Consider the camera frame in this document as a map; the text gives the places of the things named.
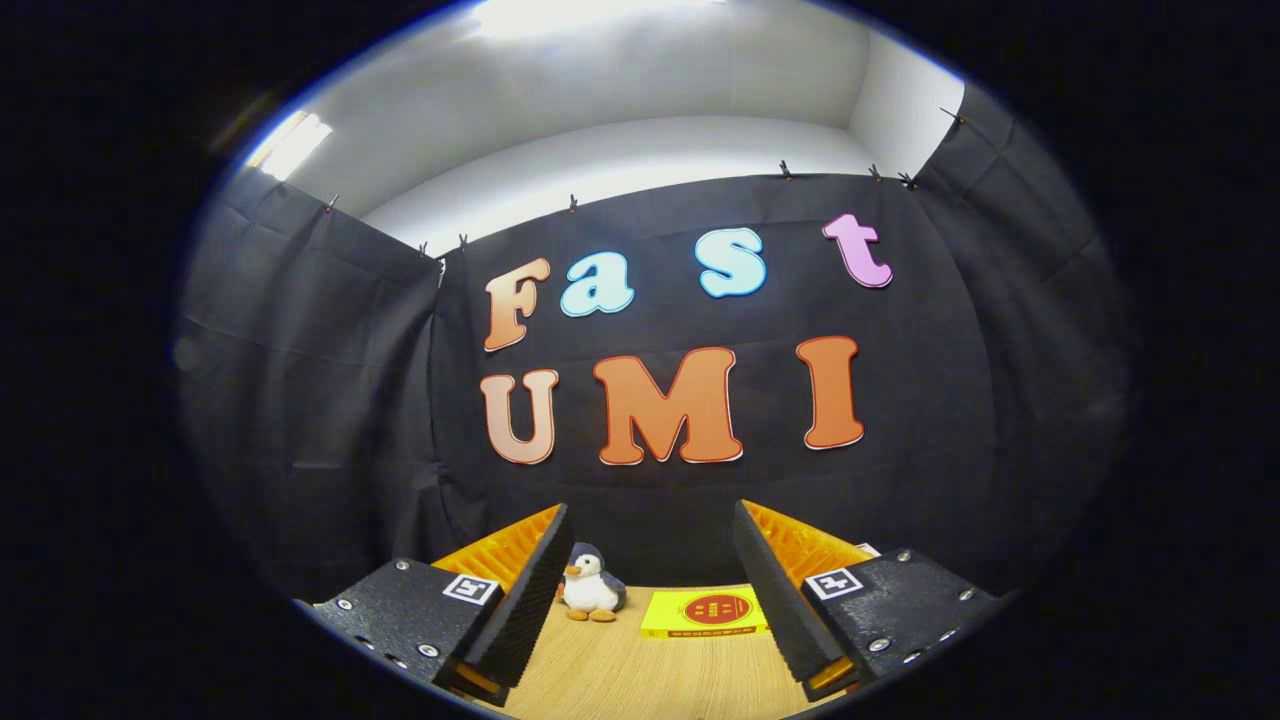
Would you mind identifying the ceiling light panel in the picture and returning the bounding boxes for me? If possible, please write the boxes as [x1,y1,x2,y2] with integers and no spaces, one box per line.
[245,110,333,183]

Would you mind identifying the penguin plush toy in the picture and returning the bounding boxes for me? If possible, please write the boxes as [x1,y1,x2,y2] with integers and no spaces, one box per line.
[556,542,628,623]

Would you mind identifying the row of black clips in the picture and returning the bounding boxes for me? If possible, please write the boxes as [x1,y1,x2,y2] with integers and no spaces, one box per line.
[325,105,966,256]

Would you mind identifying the yellow book with red circle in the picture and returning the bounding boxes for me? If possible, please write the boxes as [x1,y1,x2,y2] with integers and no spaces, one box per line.
[640,588,771,639]

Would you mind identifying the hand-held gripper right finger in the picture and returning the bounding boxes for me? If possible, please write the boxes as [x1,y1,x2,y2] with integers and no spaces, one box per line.
[733,499,1011,701]

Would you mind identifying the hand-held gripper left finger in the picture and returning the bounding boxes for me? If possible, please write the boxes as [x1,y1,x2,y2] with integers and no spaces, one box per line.
[300,502,576,708]

